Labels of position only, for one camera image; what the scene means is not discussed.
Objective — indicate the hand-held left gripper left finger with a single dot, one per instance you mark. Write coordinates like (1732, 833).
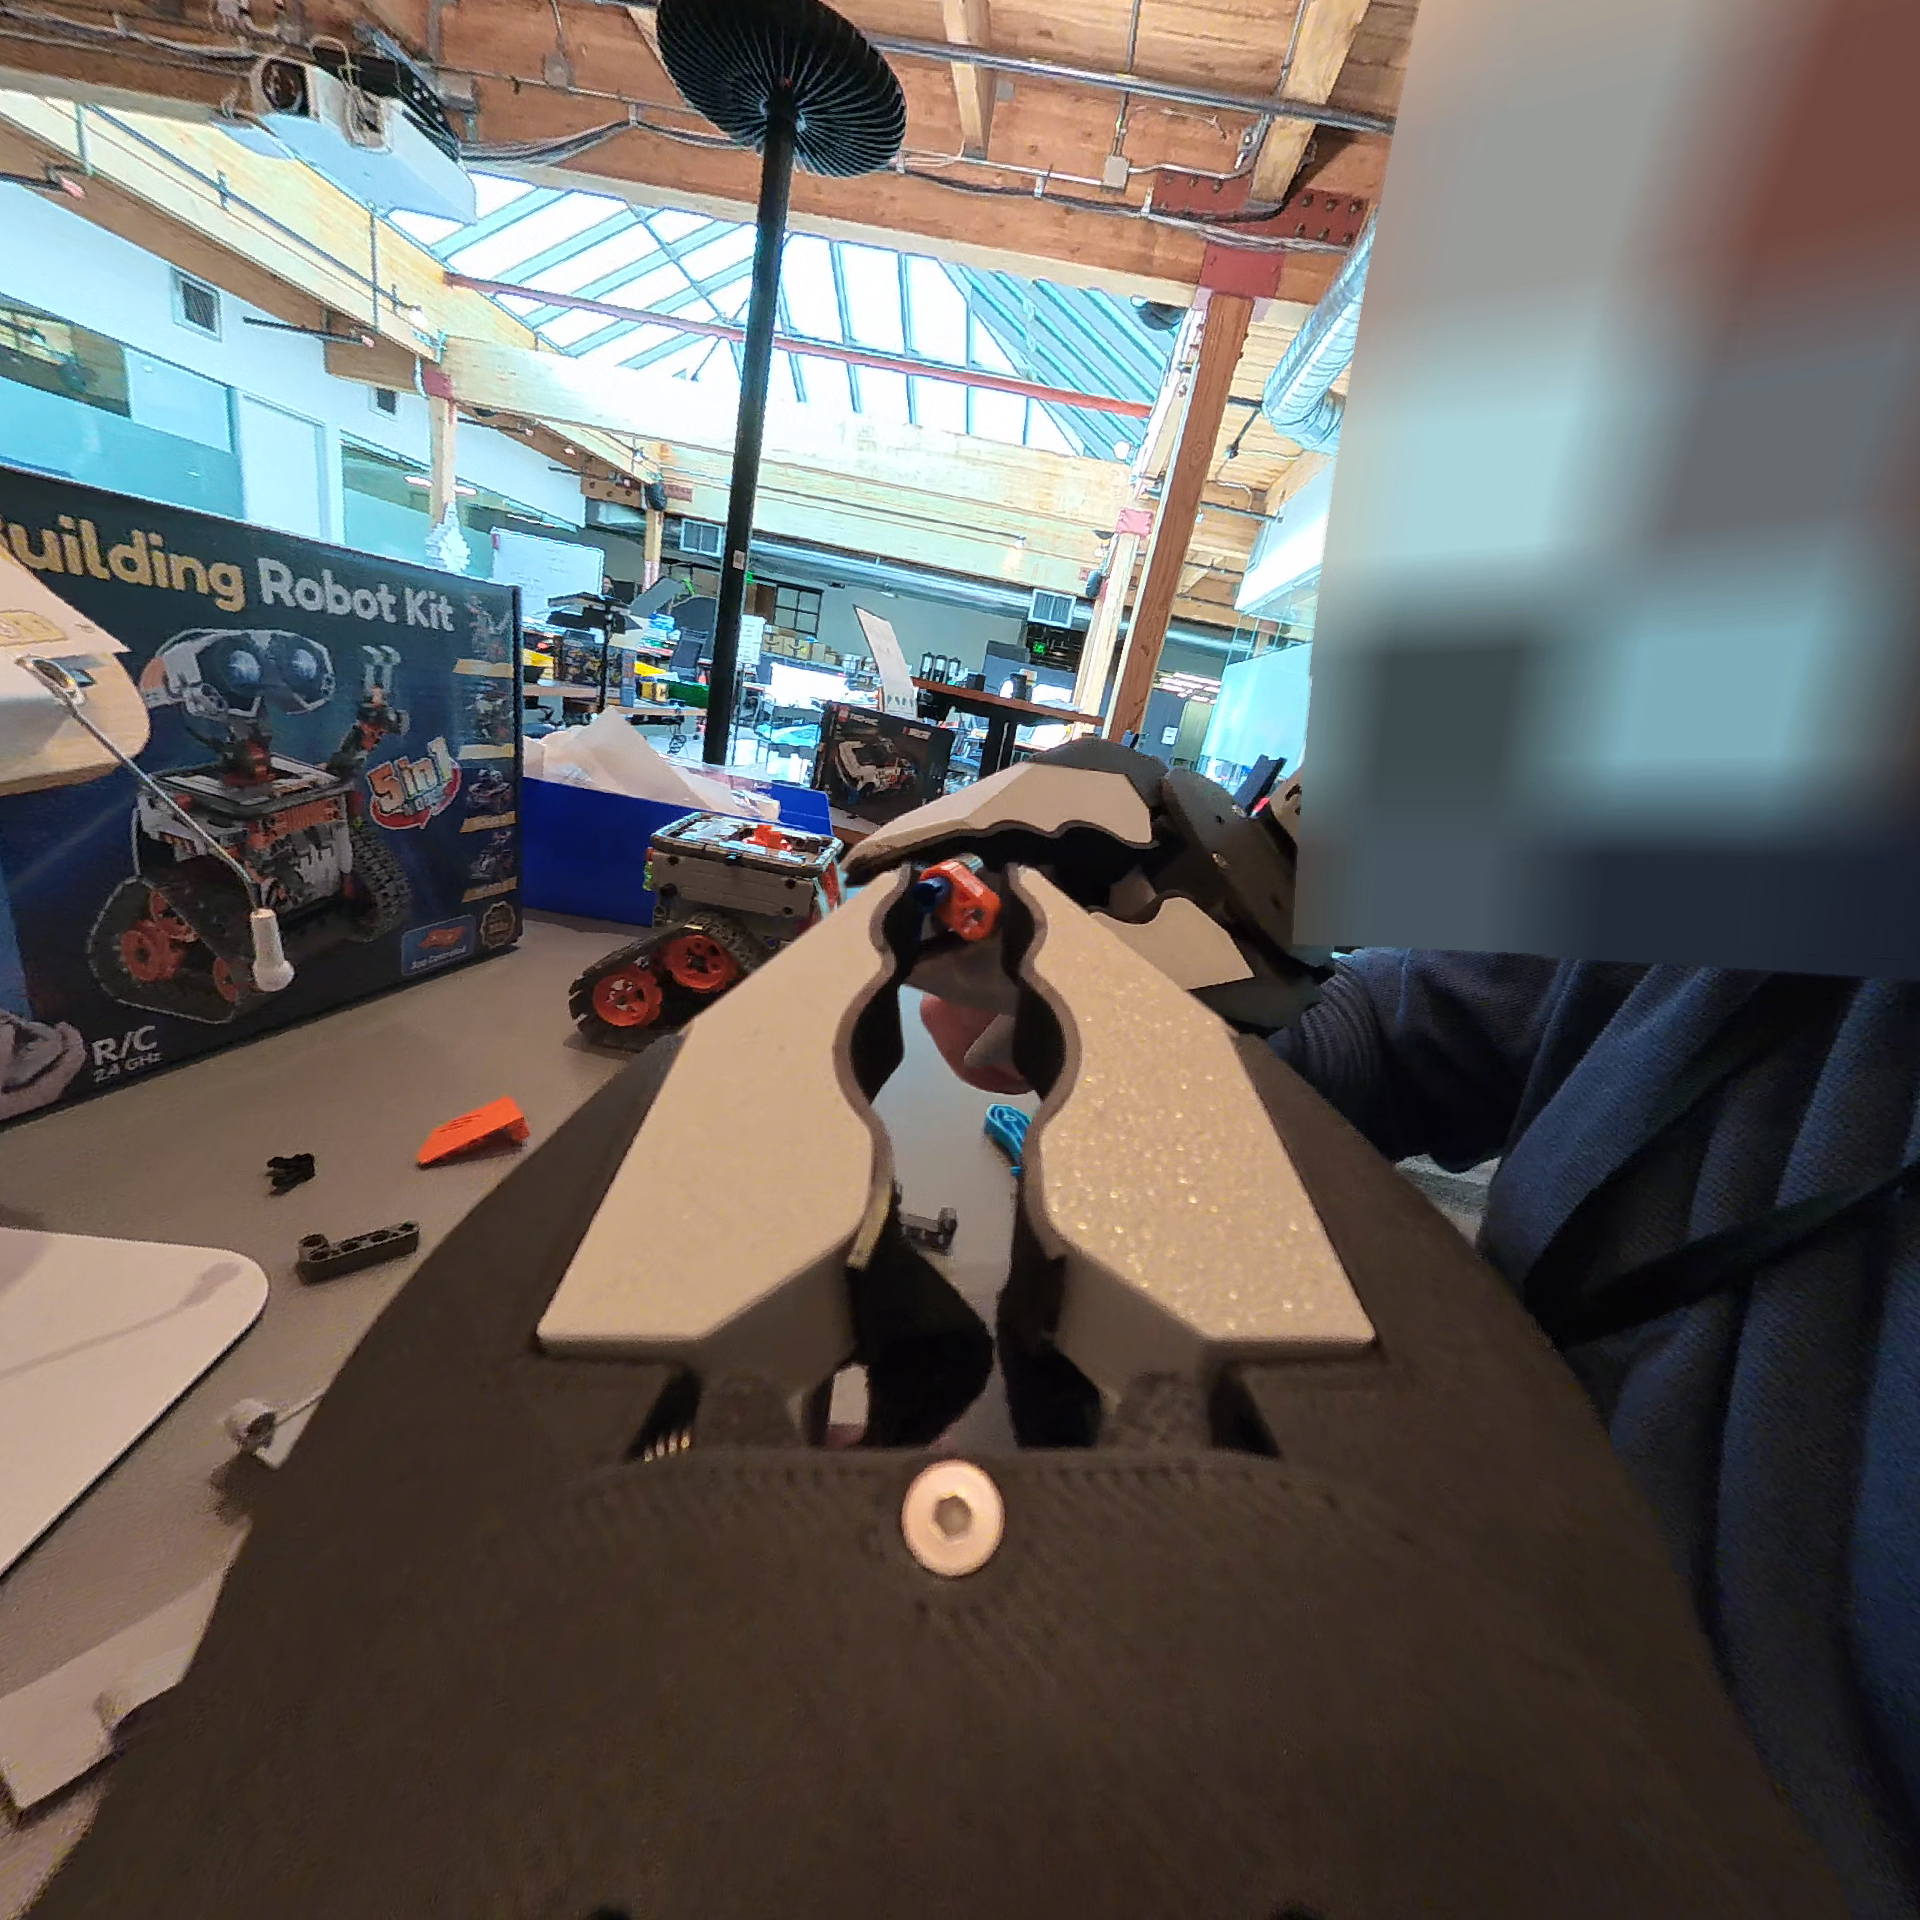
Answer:
(722, 1184)

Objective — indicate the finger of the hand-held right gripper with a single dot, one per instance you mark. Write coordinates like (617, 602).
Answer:
(1194, 938)
(1036, 803)

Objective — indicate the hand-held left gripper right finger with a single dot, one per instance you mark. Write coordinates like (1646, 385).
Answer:
(1201, 1184)

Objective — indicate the orange connector piece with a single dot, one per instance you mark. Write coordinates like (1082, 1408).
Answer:
(973, 897)

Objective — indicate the dark grey beam assembly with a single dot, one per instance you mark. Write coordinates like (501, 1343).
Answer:
(933, 1223)

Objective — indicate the person's right hand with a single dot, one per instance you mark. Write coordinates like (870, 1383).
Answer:
(974, 1049)

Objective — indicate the dark standing desk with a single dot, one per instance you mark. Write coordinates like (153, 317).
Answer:
(991, 697)

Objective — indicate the black car model box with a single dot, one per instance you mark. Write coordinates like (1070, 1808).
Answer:
(885, 757)

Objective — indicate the light blue plastic tool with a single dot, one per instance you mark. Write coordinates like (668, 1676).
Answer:
(1010, 1132)

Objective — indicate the orange wedge panel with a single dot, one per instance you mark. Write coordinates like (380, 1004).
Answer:
(475, 1132)

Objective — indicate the tracked toy robot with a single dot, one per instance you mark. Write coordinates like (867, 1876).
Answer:
(706, 931)

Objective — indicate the blue tagged storage bin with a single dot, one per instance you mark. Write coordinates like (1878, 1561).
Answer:
(586, 855)

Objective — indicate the dark grey three-hole beam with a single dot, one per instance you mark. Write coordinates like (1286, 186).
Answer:
(359, 1250)

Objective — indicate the white crumpled paper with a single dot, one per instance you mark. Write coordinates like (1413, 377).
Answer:
(617, 757)

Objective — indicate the small black piece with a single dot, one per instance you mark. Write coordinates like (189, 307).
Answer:
(294, 1171)

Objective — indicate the black pole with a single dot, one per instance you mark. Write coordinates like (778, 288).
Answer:
(750, 450)

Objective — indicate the grey curved panel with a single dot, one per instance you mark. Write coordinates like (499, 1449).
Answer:
(251, 1419)

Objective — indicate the whiteboard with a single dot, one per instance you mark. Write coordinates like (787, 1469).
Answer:
(547, 569)

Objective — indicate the dark blue robot kit box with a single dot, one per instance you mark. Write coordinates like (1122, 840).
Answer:
(300, 721)

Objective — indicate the person's blue sweater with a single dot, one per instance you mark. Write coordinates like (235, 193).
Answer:
(1770, 1499)

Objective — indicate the white book stand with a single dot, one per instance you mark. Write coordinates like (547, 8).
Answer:
(90, 1349)

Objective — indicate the white ceiling unit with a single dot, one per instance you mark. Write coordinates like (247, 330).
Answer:
(375, 148)

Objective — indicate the wooden post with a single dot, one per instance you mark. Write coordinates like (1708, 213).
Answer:
(1185, 493)
(443, 450)

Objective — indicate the silver air duct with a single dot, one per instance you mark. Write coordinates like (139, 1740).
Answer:
(1314, 360)

